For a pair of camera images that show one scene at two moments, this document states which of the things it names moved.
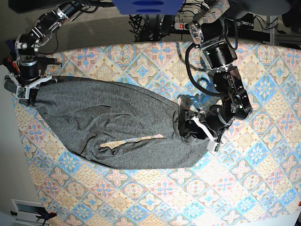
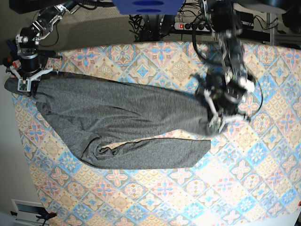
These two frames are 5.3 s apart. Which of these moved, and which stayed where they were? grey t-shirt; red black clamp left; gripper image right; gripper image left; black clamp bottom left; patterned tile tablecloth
Moved: gripper image right; gripper image left
Stayed: grey t-shirt; black clamp bottom left; red black clamp left; patterned tile tablecloth
